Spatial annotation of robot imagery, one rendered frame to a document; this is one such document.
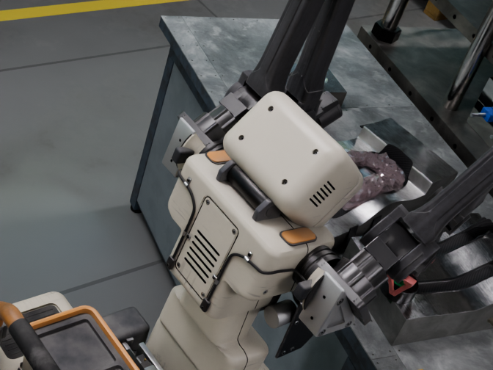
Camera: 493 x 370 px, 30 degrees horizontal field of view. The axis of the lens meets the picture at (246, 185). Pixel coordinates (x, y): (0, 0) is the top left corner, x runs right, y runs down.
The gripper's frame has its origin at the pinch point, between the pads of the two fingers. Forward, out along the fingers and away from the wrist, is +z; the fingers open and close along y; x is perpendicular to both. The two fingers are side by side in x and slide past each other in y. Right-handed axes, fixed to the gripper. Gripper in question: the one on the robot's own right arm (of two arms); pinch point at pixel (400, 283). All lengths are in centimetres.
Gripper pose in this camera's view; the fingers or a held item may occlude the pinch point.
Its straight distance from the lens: 209.5
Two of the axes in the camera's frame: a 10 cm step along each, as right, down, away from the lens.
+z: -2.6, 7.5, 6.1
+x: -8.0, -5.2, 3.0
